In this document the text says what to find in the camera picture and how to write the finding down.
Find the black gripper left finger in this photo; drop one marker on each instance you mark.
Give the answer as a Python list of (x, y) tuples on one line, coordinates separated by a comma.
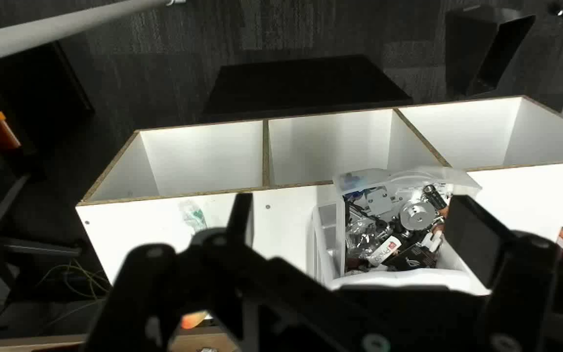
[(165, 295)]

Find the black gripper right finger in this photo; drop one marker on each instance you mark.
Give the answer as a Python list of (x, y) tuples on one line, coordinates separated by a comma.
[(517, 281)]

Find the clear plastic wrapper green print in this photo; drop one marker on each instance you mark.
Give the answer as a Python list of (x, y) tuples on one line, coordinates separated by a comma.
[(193, 214)]

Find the orange peach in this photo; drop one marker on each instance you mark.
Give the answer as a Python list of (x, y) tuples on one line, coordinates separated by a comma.
[(195, 320)]

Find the white open shelf cabinet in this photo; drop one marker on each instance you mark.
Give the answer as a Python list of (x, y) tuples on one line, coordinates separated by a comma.
[(529, 197)]

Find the black crate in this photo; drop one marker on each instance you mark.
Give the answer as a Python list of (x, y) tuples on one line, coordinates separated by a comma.
[(48, 91)]

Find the black angular bin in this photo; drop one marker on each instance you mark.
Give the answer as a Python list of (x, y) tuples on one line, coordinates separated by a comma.
[(484, 46)]

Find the white pole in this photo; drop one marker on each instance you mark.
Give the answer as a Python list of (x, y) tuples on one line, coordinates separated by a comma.
[(48, 31)]

